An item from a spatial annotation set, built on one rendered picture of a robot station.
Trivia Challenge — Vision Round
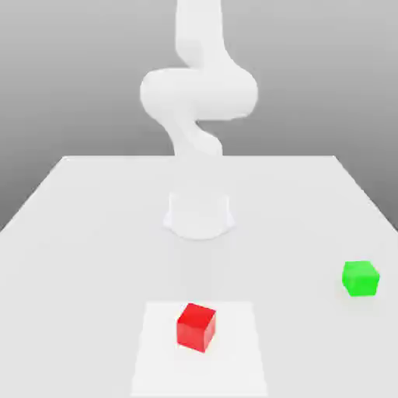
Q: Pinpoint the small red cube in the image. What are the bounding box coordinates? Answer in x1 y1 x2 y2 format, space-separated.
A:
176 302 217 354

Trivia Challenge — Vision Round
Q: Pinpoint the small green cube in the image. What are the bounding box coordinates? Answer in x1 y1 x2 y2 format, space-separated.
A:
341 260 381 298

